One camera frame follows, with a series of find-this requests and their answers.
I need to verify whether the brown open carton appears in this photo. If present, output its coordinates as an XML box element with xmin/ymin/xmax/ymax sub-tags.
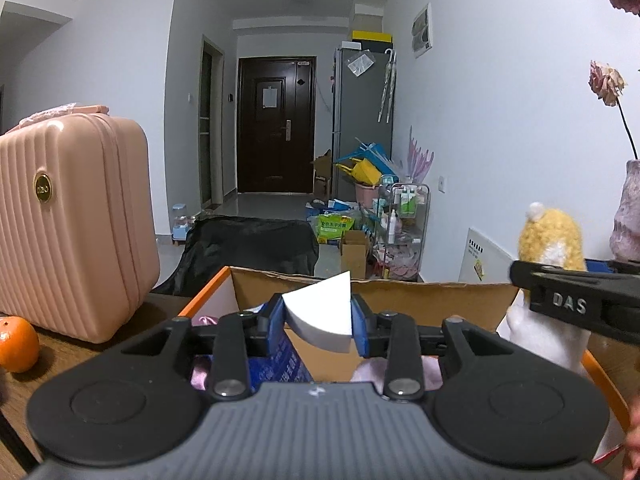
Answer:
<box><xmin>312</xmin><ymin>150</ymin><xmax>333</xmax><ymax>201</ymax></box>

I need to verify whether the dried pink rose bouquet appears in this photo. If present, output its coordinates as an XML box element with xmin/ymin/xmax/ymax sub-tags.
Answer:
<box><xmin>589</xmin><ymin>0</ymin><xmax>640</xmax><ymax>161</ymax></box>

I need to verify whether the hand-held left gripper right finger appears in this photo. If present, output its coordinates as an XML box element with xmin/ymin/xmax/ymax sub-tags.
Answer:
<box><xmin>350</xmin><ymin>294</ymin><xmax>513</xmax><ymax>403</ymax></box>

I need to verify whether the green printed bag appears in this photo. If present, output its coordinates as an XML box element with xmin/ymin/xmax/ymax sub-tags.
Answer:
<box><xmin>315</xmin><ymin>212</ymin><xmax>357</xmax><ymax>246</ymax></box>

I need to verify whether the white wall fuse panel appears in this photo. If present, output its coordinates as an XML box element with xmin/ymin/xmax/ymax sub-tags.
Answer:
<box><xmin>411</xmin><ymin>2</ymin><xmax>433</xmax><ymax>58</ymax></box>

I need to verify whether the black cloth covered chair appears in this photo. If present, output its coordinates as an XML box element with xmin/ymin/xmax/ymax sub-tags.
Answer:
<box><xmin>152</xmin><ymin>216</ymin><xmax>321</xmax><ymax>297</ymax></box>

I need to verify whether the white folded umbrella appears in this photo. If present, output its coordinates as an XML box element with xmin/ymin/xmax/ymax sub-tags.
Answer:
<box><xmin>377</xmin><ymin>49</ymin><xmax>397</xmax><ymax>124</ymax></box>

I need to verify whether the white foam wedge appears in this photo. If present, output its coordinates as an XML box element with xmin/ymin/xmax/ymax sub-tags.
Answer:
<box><xmin>282</xmin><ymin>270</ymin><xmax>355</xmax><ymax>355</ymax></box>

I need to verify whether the small cardboard floor box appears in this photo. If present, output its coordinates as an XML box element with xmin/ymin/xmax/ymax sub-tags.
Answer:
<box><xmin>339</xmin><ymin>230</ymin><xmax>372</xmax><ymax>279</ymax></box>

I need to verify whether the blue pet water dispenser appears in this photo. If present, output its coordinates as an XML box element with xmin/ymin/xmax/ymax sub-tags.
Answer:
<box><xmin>171</xmin><ymin>204</ymin><xmax>190</xmax><ymax>242</ymax></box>

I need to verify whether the grey refrigerator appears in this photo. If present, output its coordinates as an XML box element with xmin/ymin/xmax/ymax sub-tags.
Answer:
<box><xmin>331</xmin><ymin>46</ymin><xmax>396</xmax><ymax>201</ymax></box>

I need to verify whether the pink textured vase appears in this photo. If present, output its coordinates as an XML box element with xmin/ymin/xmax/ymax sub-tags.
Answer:
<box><xmin>610</xmin><ymin>159</ymin><xmax>640</xmax><ymax>263</ymax></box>

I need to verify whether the person's right hand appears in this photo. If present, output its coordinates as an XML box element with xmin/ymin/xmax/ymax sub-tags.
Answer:
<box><xmin>622</xmin><ymin>395</ymin><xmax>640</xmax><ymax>478</ymax></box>

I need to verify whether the yellow and white plush toy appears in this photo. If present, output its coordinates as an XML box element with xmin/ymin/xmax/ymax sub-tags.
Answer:
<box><xmin>497</xmin><ymin>202</ymin><xmax>591</xmax><ymax>376</ymax></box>

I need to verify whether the blue and yellow plastic pile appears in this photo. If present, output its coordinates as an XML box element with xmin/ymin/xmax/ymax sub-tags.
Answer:
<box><xmin>334</xmin><ymin>142</ymin><xmax>396</xmax><ymax>186</ymax></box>

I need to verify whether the dark brown entrance door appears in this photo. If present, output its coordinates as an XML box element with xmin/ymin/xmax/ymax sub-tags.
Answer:
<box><xmin>236</xmin><ymin>56</ymin><xmax>317</xmax><ymax>195</ymax></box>

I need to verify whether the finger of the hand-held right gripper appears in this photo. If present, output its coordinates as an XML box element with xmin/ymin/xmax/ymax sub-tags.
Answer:
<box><xmin>509</xmin><ymin>259</ymin><xmax>640</xmax><ymax>291</ymax></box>
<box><xmin>585</xmin><ymin>258</ymin><xmax>640</xmax><ymax>275</ymax></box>

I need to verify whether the orange fruit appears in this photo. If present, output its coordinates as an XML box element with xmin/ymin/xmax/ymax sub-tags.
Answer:
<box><xmin>0</xmin><ymin>316</ymin><xmax>41</xmax><ymax>374</ymax></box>

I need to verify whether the red cardboard box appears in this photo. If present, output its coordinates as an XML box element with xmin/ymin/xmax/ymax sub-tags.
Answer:
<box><xmin>177</xmin><ymin>266</ymin><xmax>632</xmax><ymax>468</ymax></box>

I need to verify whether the yellow and black box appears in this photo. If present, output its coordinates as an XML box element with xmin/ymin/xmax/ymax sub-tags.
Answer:
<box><xmin>351</xmin><ymin>30</ymin><xmax>393</xmax><ymax>47</ymax></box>

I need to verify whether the purple fluffy cloth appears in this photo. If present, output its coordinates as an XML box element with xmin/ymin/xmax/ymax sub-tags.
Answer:
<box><xmin>350</xmin><ymin>354</ymin><xmax>443</xmax><ymax>392</ymax></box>

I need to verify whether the metal storage cart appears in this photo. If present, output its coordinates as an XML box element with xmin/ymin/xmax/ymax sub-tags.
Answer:
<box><xmin>372</xmin><ymin>182</ymin><xmax>431</xmax><ymax>281</ymax></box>

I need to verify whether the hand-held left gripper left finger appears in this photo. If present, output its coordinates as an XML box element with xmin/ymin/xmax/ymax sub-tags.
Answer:
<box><xmin>112</xmin><ymin>292</ymin><xmax>288</xmax><ymax>402</ymax></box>

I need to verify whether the blue printed packet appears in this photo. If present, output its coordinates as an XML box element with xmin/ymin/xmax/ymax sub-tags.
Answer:
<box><xmin>247</xmin><ymin>332</ymin><xmax>313</xmax><ymax>393</ymax></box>

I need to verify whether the pink ribbed suitcase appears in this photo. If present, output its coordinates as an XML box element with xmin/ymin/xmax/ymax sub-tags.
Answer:
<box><xmin>0</xmin><ymin>104</ymin><xmax>162</xmax><ymax>345</ymax></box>

